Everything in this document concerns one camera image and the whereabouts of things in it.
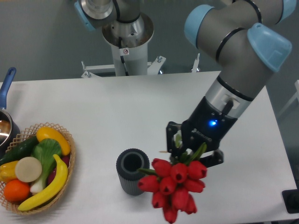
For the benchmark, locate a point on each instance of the purple eggplant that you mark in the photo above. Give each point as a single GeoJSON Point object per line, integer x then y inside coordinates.
{"type": "Point", "coordinates": [66, 160]}

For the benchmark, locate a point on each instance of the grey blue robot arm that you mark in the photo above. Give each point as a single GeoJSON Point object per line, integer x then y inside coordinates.
{"type": "Point", "coordinates": [238, 37]}

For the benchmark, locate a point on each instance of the beige round slice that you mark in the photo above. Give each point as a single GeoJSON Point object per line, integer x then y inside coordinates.
{"type": "Point", "coordinates": [28, 169]}

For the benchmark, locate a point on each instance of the blue handled saucepan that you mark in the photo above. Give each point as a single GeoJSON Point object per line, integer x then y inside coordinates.
{"type": "Point", "coordinates": [8, 128]}

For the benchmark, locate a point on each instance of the white frame at right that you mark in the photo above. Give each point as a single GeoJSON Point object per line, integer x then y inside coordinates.
{"type": "Point", "coordinates": [291, 104]}

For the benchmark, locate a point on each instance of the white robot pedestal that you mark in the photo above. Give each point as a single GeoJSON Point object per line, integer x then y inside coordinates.
{"type": "Point", "coordinates": [129, 46]}

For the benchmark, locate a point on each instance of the yellow bell pepper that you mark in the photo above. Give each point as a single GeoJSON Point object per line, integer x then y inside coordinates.
{"type": "Point", "coordinates": [7, 171]}

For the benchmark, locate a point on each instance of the woven wicker basket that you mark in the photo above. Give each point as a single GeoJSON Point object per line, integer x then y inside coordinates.
{"type": "Point", "coordinates": [22, 136]}

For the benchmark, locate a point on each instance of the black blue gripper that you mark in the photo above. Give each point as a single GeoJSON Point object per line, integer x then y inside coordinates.
{"type": "Point", "coordinates": [205, 125]}

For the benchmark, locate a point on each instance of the green cucumber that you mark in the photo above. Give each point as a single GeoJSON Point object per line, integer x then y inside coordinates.
{"type": "Point", "coordinates": [19, 151]}

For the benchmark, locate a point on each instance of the yellow squash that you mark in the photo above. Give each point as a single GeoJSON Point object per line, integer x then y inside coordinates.
{"type": "Point", "coordinates": [46, 132]}

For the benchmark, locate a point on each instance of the yellow banana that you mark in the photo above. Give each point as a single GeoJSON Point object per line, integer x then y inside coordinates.
{"type": "Point", "coordinates": [51, 190]}

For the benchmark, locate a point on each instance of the red tulip bouquet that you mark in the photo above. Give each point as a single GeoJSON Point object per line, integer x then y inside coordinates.
{"type": "Point", "coordinates": [172, 182]}

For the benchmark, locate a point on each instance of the orange fruit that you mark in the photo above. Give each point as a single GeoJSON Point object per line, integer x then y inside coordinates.
{"type": "Point", "coordinates": [15, 191]}

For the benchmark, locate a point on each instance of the dark grey ribbed vase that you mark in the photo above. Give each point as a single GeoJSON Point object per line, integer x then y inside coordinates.
{"type": "Point", "coordinates": [127, 165]}

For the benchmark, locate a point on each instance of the black device at edge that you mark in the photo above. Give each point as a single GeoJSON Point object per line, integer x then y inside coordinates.
{"type": "Point", "coordinates": [291, 200]}

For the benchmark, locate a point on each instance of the green bok choy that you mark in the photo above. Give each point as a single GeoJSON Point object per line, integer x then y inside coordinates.
{"type": "Point", "coordinates": [44, 152]}

